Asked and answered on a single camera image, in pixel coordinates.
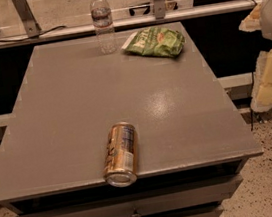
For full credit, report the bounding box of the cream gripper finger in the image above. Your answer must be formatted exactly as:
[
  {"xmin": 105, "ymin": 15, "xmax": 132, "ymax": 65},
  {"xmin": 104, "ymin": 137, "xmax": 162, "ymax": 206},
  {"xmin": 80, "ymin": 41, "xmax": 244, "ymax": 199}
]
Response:
[
  {"xmin": 239, "ymin": 4, "xmax": 261, "ymax": 32},
  {"xmin": 251, "ymin": 49, "xmax": 272, "ymax": 113}
]

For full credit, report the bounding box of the green jalapeno chip bag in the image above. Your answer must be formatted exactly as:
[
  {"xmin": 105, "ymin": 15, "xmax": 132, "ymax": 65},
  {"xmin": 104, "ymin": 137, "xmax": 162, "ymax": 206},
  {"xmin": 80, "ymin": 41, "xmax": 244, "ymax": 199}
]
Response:
[{"xmin": 121, "ymin": 27, "xmax": 185, "ymax": 58}]

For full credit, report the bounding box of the clear plastic water bottle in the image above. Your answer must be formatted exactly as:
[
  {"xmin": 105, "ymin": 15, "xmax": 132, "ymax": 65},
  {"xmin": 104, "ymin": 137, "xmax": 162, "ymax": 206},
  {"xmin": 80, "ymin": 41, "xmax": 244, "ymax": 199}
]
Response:
[{"xmin": 89, "ymin": 0, "xmax": 116, "ymax": 54}]

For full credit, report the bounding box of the gold drink can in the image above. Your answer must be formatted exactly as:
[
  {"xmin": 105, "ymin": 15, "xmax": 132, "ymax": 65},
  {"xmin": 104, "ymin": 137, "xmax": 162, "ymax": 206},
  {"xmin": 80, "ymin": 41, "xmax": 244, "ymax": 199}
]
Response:
[{"xmin": 103, "ymin": 122, "xmax": 137, "ymax": 188}]

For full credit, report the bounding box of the grey drawer cabinet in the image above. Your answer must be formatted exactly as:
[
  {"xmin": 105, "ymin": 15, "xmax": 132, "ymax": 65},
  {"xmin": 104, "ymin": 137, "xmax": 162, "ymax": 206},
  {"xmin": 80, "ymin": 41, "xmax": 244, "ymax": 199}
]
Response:
[{"xmin": 0, "ymin": 13, "xmax": 272, "ymax": 217}]

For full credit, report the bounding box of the grey metal bracket left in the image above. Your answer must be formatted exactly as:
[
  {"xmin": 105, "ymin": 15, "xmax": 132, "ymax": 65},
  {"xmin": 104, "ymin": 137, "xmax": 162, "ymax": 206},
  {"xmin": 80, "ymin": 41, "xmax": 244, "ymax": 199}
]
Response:
[{"xmin": 11, "ymin": 0, "xmax": 41, "ymax": 38}]

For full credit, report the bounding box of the black cable on rail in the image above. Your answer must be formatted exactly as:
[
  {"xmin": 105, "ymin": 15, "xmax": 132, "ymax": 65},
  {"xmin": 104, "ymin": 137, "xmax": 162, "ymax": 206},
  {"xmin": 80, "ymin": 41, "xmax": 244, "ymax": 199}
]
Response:
[{"xmin": 0, "ymin": 24, "xmax": 69, "ymax": 45}]

